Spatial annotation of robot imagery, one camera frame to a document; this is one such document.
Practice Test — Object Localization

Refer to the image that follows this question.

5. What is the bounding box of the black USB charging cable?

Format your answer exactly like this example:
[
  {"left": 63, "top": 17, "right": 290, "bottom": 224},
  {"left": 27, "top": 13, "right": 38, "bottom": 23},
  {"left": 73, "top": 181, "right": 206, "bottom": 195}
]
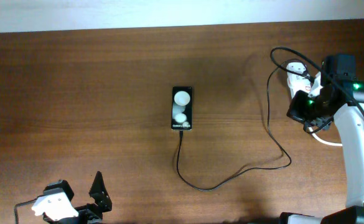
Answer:
[{"left": 175, "top": 57, "right": 309, "bottom": 192}]

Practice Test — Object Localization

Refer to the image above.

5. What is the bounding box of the black smartphone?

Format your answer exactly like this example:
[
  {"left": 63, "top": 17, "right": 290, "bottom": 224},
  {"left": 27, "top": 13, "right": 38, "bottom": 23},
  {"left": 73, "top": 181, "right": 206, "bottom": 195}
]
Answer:
[{"left": 170, "top": 86, "right": 193, "bottom": 131}]

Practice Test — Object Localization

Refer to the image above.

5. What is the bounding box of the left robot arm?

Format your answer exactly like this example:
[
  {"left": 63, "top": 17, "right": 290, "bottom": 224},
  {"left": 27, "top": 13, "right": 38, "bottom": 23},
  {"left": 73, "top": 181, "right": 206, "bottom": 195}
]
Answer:
[{"left": 32, "top": 172, "right": 112, "bottom": 223}]

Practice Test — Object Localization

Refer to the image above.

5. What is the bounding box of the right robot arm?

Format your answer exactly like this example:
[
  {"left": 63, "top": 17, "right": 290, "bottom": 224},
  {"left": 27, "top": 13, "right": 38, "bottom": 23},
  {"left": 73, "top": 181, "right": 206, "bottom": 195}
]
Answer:
[{"left": 279, "top": 54, "right": 364, "bottom": 224}]

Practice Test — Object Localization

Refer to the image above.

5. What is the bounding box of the white USB charger plug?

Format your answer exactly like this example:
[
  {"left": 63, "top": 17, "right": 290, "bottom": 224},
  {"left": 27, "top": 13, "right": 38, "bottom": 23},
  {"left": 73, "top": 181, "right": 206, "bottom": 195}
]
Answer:
[{"left": 286, "top": 62, "right": 310, "bottom": 88}]

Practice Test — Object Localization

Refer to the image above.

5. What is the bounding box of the white power strip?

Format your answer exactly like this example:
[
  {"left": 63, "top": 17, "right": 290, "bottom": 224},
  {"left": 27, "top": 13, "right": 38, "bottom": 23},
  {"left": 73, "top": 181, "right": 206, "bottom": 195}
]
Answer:
[{"left": 286, "top": 62, "right": 311, "bottom": 98}]

